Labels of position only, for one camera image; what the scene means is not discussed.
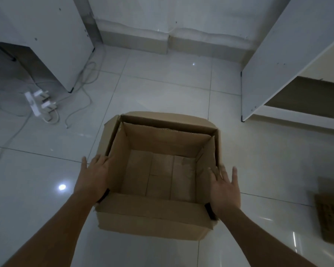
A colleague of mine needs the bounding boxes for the person's left hand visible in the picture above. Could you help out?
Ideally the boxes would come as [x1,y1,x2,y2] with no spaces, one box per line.
[73,154,112,204]

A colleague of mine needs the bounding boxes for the person's right hand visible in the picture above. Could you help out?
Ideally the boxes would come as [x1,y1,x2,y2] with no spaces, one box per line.
[208,165,242,220]

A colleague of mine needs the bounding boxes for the brown cardboard box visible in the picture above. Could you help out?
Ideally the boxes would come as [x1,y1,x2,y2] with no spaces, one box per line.
[94,111,221,241]

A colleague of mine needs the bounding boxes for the person's left forearm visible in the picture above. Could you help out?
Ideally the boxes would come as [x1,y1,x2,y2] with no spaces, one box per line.
[1,191,98,267]

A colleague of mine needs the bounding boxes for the person's right forearm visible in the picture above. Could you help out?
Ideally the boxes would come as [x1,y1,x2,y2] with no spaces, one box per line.
[216,204,318,267]

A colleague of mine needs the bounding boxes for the white power strip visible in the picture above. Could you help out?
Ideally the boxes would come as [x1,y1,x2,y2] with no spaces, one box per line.
[24,91,45,118]

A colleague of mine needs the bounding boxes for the flat printed cardboard piece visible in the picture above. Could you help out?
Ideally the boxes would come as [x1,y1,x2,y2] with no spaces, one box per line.
[315,192,334,247]

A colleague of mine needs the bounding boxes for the white desk with shelf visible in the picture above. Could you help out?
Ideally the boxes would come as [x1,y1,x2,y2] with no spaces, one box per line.
[240,0,334,123]

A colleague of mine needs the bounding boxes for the white desk with dark leg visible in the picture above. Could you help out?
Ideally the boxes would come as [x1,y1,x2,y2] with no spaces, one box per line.
[0,0,95,94]

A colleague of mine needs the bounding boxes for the beige skirting board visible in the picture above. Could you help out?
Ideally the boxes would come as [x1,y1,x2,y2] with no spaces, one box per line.
[95,19,257,64]

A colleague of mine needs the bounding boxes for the short coiled white cable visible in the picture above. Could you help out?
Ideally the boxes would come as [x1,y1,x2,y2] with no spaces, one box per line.
[42,109,60,125]

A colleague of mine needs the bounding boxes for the white power strip cable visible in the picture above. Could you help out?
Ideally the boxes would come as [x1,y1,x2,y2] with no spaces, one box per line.
[0,111,33,167]

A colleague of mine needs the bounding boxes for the long white looped cable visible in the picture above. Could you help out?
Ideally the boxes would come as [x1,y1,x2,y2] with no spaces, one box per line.
[56,62,97,129]

